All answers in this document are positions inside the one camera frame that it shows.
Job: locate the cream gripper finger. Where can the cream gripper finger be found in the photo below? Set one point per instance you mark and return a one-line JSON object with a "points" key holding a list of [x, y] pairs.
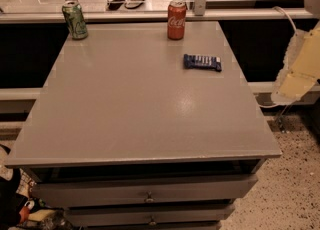
{"points": [[307, 63], [294, 87]]}

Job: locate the blue rxbar blueberry bar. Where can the blue rxbar blueberry bar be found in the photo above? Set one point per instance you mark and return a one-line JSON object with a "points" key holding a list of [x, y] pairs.
{"points": [[202, 62]]}

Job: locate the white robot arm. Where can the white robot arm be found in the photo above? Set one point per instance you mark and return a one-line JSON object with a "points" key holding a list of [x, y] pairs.
{"points": [[295, 44]]}

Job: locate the red coca-cola can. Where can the red coca-cola can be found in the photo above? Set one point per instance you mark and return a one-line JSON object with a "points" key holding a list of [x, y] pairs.
{"points": [[176, 19]]}

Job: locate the green soda can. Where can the green soda can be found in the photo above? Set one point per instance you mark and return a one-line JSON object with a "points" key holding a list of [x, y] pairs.
{"points": [[73, 15]]}

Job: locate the top grey drawer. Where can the top grey drawer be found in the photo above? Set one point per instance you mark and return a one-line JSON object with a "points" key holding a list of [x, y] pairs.
{"points": [[125, 192]]}

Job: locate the grey drawer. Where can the grey drawer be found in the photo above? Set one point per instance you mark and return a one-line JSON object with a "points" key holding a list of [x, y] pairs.
{"points": [[142, 214], [125, 192]]}

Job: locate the grey drawer cabinet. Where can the grey drawer cabinet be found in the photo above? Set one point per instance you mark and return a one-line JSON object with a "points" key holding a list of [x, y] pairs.
{"points": [[120, 105]]}

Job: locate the metal drawer knob upper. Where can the metal drawer knob upper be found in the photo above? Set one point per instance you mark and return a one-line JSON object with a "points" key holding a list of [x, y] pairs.
{"points": [[149, 198]]}

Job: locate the metal drawer knob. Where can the metal drawer knob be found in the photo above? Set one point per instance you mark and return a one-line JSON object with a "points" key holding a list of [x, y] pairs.
{"points": [[152, 222], [149, 198]]}

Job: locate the metal drawer knob lower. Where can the metal drawer knob lower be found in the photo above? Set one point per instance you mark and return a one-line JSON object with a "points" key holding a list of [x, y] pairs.
{"points": [[152, 222]]}

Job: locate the clutter pile lower left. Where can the clutter pile lower left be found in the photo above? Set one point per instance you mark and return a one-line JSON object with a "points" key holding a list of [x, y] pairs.
{"points": [[16, 208]]}

